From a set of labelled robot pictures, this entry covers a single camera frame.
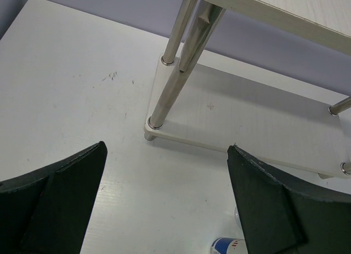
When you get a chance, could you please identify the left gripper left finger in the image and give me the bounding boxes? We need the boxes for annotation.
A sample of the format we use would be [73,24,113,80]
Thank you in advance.
[1,141,107,253]

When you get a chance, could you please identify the white two-tier shelf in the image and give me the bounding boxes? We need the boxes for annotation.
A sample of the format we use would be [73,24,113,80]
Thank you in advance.
[144,0,350,179]

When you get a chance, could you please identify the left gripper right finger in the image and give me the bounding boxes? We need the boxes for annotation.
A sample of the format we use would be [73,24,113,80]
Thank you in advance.
[227,145,350,253]

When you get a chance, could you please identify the rear silver energy can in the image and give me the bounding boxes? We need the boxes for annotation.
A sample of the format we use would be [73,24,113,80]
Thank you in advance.
[210,237,248,254]

